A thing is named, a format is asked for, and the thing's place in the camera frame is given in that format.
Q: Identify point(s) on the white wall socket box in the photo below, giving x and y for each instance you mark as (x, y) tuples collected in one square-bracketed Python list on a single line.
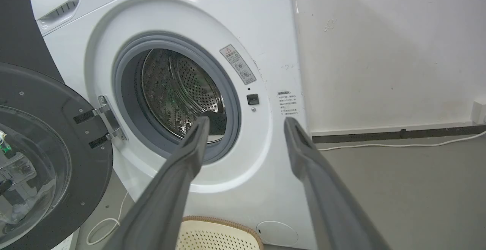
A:
[(479, 110)]

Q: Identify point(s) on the dark round washing machine door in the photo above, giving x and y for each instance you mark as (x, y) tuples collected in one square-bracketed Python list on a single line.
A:
[(45, 155)]

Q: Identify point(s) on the cream woven laundry basket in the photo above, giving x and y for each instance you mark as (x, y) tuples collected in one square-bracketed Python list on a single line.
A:
[(216, 236)]

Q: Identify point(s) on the white front-load washing machine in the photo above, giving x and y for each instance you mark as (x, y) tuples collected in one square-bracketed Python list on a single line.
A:
[(182, 87)]

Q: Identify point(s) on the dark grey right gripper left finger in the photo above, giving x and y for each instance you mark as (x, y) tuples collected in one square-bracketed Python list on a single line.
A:
[(167, 197)]

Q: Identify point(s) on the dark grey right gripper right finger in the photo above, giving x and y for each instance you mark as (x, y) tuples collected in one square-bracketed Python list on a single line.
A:
[(326, 197)]

